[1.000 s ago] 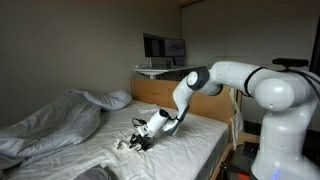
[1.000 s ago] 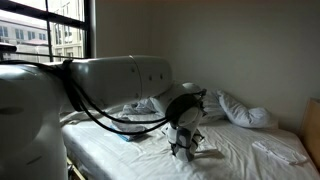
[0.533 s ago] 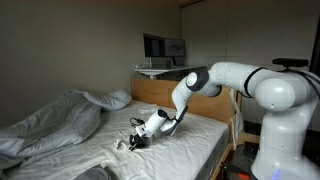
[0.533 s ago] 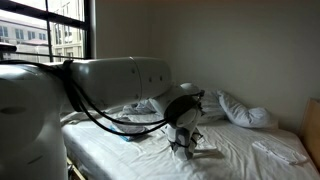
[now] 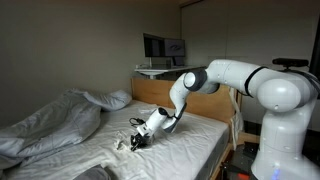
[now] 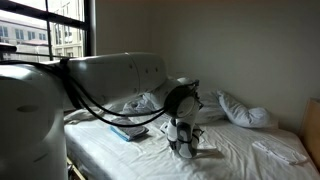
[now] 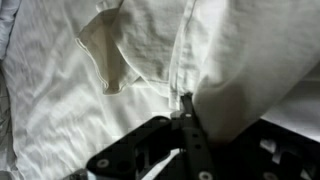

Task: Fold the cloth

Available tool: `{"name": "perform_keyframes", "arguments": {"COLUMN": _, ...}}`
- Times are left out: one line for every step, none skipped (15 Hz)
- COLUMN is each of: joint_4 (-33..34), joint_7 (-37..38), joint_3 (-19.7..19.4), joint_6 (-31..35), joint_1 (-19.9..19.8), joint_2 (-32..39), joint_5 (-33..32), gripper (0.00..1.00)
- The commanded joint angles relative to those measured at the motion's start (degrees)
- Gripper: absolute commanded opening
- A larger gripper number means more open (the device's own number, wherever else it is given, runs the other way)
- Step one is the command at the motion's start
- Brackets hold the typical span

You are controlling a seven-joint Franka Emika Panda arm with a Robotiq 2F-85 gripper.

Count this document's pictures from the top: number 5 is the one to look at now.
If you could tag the white cloth with green print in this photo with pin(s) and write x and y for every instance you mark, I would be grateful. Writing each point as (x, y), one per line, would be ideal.
(123, 141)

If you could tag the small black monitor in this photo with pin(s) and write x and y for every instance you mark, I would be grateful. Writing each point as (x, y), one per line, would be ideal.
(175, 46)

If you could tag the black side table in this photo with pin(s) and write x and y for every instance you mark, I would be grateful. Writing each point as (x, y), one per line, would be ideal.
(243, 156)

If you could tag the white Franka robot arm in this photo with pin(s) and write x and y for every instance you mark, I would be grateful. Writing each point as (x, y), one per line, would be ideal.
(283, 100)

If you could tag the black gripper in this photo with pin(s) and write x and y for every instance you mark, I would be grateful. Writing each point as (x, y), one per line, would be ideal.
(143, 138)

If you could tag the white plastic bag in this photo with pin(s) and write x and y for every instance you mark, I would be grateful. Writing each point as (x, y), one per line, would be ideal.
(237, 125)

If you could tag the white pillow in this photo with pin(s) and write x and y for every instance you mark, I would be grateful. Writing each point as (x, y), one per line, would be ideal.
(113, 100)

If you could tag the black mounted device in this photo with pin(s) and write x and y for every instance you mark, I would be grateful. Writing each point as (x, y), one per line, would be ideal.
(290, 62)

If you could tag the white crumpled duvet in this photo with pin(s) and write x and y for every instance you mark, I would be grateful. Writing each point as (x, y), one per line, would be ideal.
(50, 126)

